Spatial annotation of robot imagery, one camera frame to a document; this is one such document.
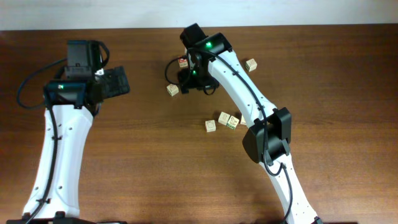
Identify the plain wooden block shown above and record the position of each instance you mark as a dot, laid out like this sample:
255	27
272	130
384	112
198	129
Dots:
172	89
223	118

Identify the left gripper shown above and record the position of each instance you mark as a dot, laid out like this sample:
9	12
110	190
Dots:
117	80

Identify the red top wooden block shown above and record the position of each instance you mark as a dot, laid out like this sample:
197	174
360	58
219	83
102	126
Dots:
182	62

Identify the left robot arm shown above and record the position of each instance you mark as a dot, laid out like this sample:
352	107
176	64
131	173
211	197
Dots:
72	99

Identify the wooden block letter I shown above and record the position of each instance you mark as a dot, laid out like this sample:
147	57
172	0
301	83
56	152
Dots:
242	120

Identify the wooden block with apple picture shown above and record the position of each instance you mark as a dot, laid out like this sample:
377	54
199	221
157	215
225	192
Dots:
210	126

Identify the green edged picture block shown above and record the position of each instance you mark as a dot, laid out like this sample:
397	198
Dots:
232	122

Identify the green sided wooden block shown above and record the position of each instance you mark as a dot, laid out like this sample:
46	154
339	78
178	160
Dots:
250	65

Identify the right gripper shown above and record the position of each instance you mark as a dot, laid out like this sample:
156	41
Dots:
186	84

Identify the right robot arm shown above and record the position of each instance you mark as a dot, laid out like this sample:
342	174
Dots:
212	62

